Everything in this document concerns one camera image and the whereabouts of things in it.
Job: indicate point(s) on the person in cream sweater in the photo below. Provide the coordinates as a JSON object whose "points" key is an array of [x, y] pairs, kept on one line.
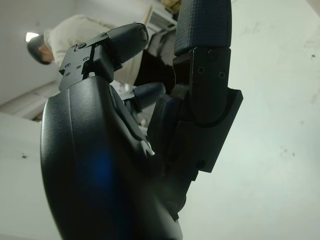
{"points": [[82, 32]]}

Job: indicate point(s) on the stacked wooden pallets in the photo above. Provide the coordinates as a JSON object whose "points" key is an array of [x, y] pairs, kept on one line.
{"points": [[171, 5]]}

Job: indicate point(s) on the grey cloth bundle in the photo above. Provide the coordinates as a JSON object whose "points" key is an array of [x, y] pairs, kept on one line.
{"points": [[162, 42]]}

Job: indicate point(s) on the white ribbed appliance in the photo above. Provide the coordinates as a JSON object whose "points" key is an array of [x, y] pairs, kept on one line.
{"points": [[160, 20]]}

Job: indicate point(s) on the wooden slat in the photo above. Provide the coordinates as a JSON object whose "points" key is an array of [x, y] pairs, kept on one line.
{"points": [[148, 15]]}

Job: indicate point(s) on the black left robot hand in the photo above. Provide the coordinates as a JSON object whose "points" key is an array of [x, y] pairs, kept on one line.
{"points": [[105, 162]]}

